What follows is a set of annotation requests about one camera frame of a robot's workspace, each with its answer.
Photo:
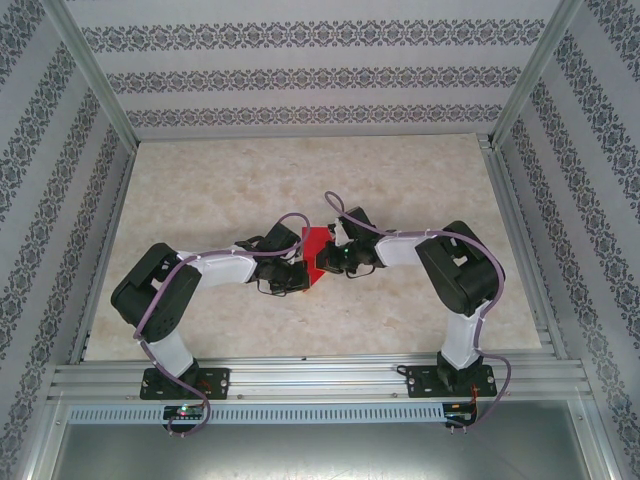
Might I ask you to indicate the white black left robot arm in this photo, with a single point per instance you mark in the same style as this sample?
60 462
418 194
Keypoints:
170 352

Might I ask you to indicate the aluminium frame bar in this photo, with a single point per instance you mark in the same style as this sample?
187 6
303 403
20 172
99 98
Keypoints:
45 440
597 440

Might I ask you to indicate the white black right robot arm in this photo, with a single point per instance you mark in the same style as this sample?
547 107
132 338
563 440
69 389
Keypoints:
462 340

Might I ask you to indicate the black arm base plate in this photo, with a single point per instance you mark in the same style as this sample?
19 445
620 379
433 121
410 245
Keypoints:
420 382
215 382

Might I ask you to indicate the red square paper sheet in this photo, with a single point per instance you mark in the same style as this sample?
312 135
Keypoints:
312 242

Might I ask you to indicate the small circuit board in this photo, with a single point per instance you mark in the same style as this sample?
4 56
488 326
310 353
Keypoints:
459 413
184 412

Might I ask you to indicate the grey metal sheet panel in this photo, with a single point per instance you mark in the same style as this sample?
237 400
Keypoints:
320 455

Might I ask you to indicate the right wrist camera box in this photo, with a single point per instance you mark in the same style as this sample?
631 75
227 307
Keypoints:
341 231

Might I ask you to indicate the aluminium frame post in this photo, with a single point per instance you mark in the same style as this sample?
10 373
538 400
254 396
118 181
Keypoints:
537 70
90 70

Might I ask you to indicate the aluminium mounting beam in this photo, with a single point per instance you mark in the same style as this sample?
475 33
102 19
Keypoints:
310 380

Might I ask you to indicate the aluminium table edge rail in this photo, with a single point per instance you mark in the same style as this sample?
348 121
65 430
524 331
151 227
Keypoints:
103 260
522 250

